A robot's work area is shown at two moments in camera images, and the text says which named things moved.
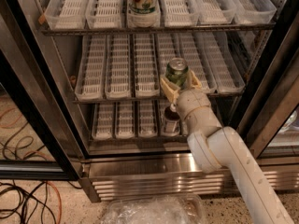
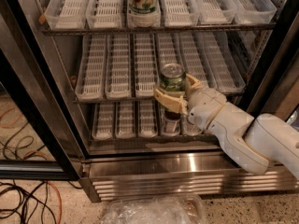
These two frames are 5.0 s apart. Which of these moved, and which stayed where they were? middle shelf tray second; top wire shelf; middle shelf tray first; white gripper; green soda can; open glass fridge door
Moved: green soda can; white gripper
Stayed: top wire shelf; open glass fridge door; middle shelf tray second; middle shelf tray first
